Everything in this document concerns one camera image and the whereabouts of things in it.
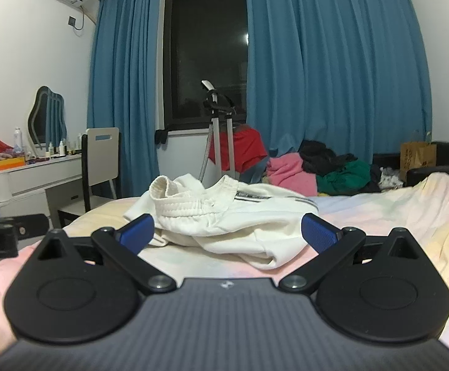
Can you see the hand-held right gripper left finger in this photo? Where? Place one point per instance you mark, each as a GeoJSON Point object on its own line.
{"type": "Point", "coordinates": [137, 230]}

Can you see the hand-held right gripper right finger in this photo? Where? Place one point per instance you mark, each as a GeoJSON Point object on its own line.
{"type": "Point", "coordinates": [319, 232]}

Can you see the white pants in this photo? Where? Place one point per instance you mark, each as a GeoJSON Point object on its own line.
{"type": "Point", "coordinates": [224, 224]}

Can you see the black clothes heap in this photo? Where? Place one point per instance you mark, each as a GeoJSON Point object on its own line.
{"type": "Point", "coordinates": [325, 158]}

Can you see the white dressing table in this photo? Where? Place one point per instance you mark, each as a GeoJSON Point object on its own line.
{"type": "Point", "coordinates": [27, 181]}

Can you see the orange box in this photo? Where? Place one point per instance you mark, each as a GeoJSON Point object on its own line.
{"type": "Point", "coordinates": [4, 163]}

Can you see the green cloth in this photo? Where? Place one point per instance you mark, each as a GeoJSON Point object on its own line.
{"type": "Point", "coordinates": [348, 176]}

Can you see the white spray bottle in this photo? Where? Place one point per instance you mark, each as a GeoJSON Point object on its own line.
{"type": "Point", "coordinates": [17, 139]}

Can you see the small white bottle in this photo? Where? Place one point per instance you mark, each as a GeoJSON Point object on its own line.
{"type": "Point", "coordinates": [62, 148]}
{"type": "Point", "coordinates": [51, 150]}

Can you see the patterned grey cloth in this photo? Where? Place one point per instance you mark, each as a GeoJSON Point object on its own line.
{"type": "Point", "coordinates": [390, 177]}

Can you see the pastel bed blanket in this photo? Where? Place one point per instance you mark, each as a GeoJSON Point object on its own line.
{"type": "Point", "coordinates": [410, 216]}

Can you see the black curtain holder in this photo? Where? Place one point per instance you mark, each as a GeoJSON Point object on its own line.
{"type": "Point", "coordinates": [161, 136]}

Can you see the red cloth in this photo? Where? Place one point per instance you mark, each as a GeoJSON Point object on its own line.
{"type": "Point", "coordinates": [247, 148]}

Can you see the wavy black-framed mirror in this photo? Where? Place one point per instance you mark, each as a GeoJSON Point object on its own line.
{"type": "Point", "coordinates": [46, 116]}

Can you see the brown paper bag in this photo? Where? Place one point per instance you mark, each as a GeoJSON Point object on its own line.
{"type": "Point", "coordinates": [417, 160]}

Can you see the garment steamer stand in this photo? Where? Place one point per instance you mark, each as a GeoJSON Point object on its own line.
{"type": "Point", "coordinates": [218, 131]}

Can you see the black sofa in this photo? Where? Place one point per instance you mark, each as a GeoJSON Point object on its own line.
{"type": "Point", "coordinates": [448, 154]}

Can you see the dark window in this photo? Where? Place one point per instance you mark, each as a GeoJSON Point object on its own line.
{"type": "Point", "coordinates": [205, 46]}

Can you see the dark wall socket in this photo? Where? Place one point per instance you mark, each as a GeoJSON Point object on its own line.
{"type": "Point", "coordinates": [71, 21]}

